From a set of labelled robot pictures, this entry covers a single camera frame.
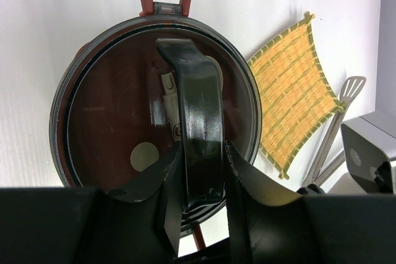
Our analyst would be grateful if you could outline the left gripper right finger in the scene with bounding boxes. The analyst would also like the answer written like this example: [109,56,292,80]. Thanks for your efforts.
[223,143,395,263]

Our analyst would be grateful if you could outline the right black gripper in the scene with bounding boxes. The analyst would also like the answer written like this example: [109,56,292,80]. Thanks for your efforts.
[296,184,325,195]

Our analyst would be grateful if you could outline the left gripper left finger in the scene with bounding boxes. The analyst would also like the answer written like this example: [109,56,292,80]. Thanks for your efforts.
[1,143,183,263]

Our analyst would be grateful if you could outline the metal tongs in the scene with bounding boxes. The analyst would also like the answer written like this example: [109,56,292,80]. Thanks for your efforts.
[302,76,366,187]

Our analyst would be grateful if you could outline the grey transparent lid with handles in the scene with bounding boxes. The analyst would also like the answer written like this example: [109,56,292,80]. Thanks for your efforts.
[68,0,261,239]

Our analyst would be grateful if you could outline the cream small stick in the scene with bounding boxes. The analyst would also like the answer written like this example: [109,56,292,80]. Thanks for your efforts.
[161,72,181,141]

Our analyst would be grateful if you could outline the dark red lid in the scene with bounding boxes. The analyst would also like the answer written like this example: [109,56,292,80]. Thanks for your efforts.
[67,28,258,190]

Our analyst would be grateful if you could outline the pink steel-lined pot with handles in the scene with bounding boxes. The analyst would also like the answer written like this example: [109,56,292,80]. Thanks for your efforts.
[49,41,91,187]

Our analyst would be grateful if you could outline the bamboo serving mat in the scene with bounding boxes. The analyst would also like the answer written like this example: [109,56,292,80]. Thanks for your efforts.
[247,12,345,179]

